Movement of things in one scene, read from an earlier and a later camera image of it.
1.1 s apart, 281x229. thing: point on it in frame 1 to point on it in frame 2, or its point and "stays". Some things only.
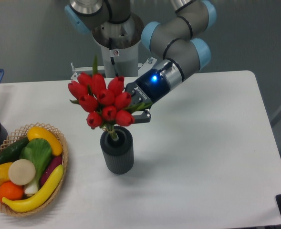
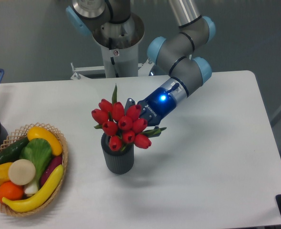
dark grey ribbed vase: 119,155 stays
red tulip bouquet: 107,103 to 122,125
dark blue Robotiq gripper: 152,85 to 158,105
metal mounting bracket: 144,67 stays
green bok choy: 38,151 stays
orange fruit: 10,191 stays
